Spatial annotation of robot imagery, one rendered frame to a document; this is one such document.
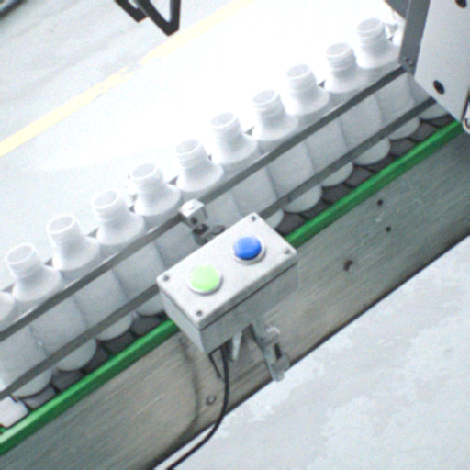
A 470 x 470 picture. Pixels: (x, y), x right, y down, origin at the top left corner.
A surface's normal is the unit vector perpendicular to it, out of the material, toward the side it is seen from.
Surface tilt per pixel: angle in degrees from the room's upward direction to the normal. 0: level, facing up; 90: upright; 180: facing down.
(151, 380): 90
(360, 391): 0
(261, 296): 110
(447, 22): 90
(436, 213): 90
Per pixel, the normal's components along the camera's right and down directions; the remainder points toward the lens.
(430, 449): -0.31, -0.77
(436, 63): -0.79, 0.54
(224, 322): 0.61, 0.59
